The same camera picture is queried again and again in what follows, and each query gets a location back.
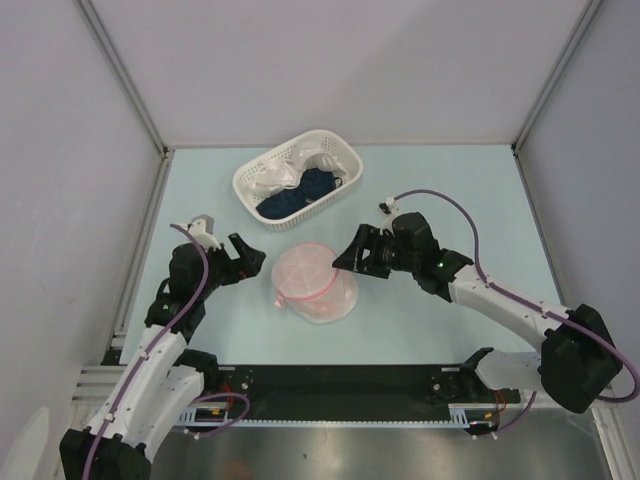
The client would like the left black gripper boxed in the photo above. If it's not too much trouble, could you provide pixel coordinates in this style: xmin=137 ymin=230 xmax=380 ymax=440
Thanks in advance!
xmin=195 ymin=233 xmax=265 ymax=300

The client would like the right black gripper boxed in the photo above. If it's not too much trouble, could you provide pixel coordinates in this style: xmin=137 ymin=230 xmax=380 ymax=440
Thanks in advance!
xmin=332 ymin=223 xmax=419 ymax=279

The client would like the pink mesh laundry bag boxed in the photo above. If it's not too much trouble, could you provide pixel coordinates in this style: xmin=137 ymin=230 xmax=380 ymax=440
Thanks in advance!
xmin=271 ymin=242 xmax=359 ymax=325

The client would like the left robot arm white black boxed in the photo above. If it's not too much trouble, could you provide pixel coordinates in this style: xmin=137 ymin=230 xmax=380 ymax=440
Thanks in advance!
xmin=59 ymin=223 xmax=266 ymax=479

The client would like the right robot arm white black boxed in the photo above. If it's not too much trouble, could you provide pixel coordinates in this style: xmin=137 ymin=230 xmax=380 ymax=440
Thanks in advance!
xmin=333 ymin=212 xmax=622 ymax=413

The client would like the dark blue bra in basket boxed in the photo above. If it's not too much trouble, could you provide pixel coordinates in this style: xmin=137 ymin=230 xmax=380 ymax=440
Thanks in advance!
xmin=256 ymin=168 xmax=343 ymax=220

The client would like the white bra in basket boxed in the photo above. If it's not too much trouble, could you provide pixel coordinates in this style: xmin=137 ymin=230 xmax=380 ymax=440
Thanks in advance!
xmin=248 ymin=138 xmax=347 ymax=197

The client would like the white plastic perforated basket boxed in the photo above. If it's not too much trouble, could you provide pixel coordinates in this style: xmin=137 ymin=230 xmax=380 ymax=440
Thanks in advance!
xmin=232 ymin=129 xmax=364 ymax=232

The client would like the white object bottom left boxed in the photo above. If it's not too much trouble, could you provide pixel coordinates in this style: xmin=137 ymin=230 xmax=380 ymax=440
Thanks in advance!
xmin=2 ymin=407 xmax=50 ymax=480

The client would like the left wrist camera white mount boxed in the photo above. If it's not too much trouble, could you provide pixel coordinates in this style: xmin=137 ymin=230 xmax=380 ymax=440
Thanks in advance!
xmin=180 ymin=214 xmax=222 ymax=251

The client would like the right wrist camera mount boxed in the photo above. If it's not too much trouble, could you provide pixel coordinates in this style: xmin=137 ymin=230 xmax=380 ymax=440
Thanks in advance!
xmin=378 ymin=197 xmax=401 ymax=236

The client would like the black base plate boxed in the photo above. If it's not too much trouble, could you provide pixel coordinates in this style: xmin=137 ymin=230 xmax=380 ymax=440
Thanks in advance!
xmin=99 ymin=349 xmax=521 ymax=424

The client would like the white cable duct strip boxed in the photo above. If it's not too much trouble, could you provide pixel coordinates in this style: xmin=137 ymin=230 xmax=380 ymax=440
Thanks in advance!
xmin=175 ymin=407 xmax=498 ymax=431

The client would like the left aluminium corner post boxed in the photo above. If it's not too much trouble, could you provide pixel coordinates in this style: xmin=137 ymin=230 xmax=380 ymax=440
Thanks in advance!
xmin=74 ymin=0 xmax=171 ymax=159

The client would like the aluminium corner post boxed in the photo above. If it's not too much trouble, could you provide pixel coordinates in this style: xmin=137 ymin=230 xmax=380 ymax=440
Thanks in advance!
xmin=74 ymin=0 xmax=171 ymax=159
xmin=514 ymin=0 xmax=606 ymax=151

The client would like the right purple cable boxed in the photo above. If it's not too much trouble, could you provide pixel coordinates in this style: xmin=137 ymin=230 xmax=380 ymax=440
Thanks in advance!
xmin=394 ymin=188 xmax=640 ymax=404

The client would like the right aluminium corner post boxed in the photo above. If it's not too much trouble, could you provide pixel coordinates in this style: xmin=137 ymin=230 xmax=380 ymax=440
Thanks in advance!
xmin=514 ymin=0 xmax=606 ymax=151

